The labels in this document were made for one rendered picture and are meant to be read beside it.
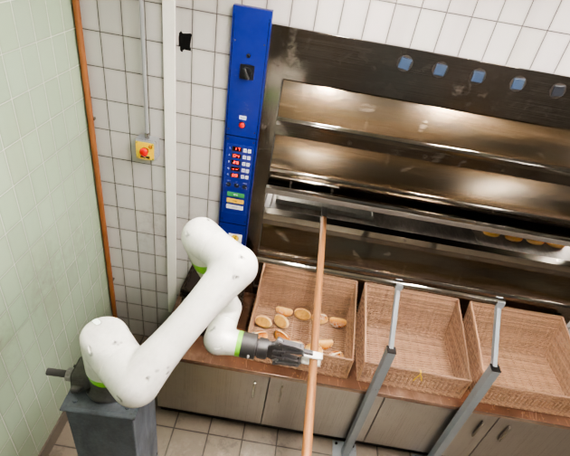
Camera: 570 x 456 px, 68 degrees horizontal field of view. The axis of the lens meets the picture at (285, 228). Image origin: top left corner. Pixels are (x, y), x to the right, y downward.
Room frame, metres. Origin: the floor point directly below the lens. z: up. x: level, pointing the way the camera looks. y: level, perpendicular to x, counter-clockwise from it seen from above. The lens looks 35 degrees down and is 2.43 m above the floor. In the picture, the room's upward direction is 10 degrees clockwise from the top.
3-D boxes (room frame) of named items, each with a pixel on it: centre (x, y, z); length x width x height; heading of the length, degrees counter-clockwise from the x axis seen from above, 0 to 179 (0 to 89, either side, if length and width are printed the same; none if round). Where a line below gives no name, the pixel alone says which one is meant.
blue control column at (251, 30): (2.82, 0.29, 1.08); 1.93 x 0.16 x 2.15; 0
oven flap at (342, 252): (1.90, -0.77, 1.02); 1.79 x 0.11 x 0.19; 90
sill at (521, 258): (1.92, -0.77, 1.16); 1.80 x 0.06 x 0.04; 90
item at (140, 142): (1.84, 0.73, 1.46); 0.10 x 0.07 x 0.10; 90
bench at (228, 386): (1.61, -0.66, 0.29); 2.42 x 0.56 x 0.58; 90
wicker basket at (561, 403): (1.63, -1.40, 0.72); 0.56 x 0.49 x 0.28; 91
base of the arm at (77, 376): (0.76, 0.51, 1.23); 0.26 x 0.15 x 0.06; 93
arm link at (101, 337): (0.75, 0.44, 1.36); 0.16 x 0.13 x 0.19; 52
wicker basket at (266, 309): (1.63, -0.19, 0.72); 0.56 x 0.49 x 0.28; 89
